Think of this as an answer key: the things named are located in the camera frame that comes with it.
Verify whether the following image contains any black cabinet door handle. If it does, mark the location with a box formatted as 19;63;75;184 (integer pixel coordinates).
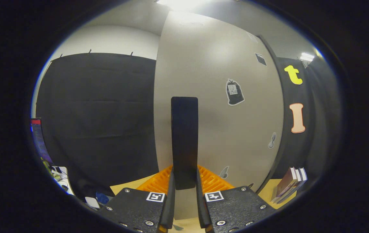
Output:
171;96;199;190

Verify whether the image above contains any small blue object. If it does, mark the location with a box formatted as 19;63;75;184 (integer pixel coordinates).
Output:
95;192;110;205

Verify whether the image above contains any computer monitor screen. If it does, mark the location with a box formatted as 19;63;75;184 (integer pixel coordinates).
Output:
31;118;54;165

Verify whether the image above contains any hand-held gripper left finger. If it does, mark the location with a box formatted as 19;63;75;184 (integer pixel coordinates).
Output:
99;165;176;233

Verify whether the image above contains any small white box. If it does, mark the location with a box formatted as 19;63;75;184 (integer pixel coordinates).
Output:
85;196;101;209

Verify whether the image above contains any black backdrop cloth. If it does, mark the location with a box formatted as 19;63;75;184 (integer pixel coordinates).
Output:
36;53;343;201

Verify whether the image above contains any book with tan spine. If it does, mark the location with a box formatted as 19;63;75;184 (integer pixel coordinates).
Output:
277;168;303;204

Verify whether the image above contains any white cluttered desk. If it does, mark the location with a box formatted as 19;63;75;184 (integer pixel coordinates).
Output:
50;165;75;195

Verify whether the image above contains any beige cabinet door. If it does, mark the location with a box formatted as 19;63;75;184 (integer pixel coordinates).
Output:
154;11;285;220

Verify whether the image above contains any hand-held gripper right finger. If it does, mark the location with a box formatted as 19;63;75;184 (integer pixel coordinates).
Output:
196;165;276;233

